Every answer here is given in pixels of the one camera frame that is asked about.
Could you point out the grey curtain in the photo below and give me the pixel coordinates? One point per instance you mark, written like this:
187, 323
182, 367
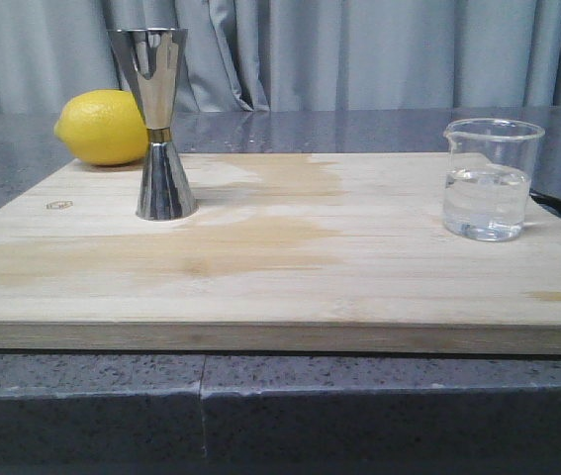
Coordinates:
294, 55

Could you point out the yellow lemon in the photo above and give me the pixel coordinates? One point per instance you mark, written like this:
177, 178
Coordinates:
103, 127

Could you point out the steel double jigger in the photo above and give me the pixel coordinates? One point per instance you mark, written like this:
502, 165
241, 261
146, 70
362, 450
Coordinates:
150, 60

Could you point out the wooden cutting board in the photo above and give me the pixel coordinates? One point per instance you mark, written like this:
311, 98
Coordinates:
331, 252

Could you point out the clear glass beaker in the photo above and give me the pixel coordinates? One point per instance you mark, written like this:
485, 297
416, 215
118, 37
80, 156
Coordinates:
488, 177

